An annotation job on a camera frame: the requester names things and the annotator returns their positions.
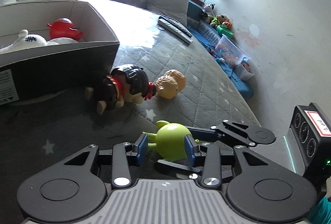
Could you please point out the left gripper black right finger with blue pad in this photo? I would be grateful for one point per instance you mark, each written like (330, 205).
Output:
(260, 190)

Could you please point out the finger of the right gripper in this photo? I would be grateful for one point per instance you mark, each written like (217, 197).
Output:
(178, 171)
(234, 134)

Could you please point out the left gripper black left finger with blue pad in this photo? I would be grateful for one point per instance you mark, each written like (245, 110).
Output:
(71, 189)

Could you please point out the green round alien toy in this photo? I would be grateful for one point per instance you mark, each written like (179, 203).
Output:
(169, 141)

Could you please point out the tan walnut-shaped toy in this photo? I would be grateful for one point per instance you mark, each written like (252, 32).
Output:
(170, 84)

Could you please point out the dark-haired girl doll figure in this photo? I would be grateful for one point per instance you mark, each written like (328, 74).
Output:
(125, 83)

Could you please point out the white plush goat toy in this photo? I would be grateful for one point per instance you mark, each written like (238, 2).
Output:
(27, 41)

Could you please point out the red round crab toy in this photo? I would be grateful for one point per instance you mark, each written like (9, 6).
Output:
(64, 28)

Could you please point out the small clear plastic container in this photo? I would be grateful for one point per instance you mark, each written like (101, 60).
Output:
(243, 71)

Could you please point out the grey quilted star table mat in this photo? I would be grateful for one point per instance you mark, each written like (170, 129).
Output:
(192, 90)

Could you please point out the clear plastic toy bin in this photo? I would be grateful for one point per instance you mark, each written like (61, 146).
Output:
(231, 52)

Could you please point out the green toy bowl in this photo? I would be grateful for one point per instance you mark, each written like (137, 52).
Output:
(224, 31)

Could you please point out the grey cardboard shoe box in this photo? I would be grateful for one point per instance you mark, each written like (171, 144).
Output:
(34, 72)

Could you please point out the grey remote control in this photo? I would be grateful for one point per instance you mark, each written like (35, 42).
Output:
(175, 31)

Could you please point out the black white plush toy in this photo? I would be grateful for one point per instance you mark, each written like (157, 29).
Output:
(209, 9)

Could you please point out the black remote control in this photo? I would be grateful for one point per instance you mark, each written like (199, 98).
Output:
(177, 25)

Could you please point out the white cushion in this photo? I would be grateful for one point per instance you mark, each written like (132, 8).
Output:
(175, 9)

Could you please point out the black camera box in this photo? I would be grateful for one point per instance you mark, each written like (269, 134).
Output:
(311, 129)

